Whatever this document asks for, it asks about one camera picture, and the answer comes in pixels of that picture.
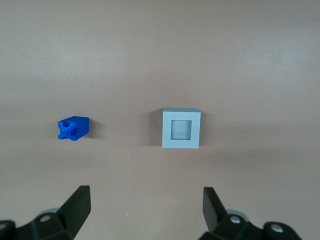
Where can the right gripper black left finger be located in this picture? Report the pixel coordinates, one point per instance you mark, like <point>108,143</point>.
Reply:
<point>62,225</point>

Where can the blue plastic insert part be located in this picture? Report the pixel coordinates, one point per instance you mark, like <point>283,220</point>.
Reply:
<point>80,125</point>

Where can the gray square base block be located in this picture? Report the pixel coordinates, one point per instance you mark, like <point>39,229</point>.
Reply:
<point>166,130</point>

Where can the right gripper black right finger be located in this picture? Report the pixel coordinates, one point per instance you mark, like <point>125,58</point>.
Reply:
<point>220,225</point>

